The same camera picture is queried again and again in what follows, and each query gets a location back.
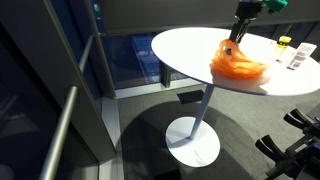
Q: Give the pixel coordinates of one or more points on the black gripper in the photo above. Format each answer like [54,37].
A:
[248,10]

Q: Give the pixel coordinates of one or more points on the orange plastic bag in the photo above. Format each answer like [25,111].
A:
[233,66]

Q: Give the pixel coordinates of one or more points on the clear bottle with yellow lid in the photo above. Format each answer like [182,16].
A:
[284,45]

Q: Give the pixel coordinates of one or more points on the white packet with barcode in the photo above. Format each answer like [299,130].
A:
[301,55]

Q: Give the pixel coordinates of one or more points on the black floor plate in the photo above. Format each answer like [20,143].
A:
[190,96]

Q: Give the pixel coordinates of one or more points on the dark window pillar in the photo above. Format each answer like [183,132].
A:
[165,76]

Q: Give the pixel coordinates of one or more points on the white table leg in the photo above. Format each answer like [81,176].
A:
[202,110]

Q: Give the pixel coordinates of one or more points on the white round table base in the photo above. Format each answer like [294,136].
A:
[200,150]

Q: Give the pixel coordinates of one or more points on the short metal handrail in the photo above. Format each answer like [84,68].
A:
[86,53]

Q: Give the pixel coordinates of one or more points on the long metal handrail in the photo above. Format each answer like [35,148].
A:
[61,130]

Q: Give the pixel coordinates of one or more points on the teal camera mount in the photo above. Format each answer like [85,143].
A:
[275,4]

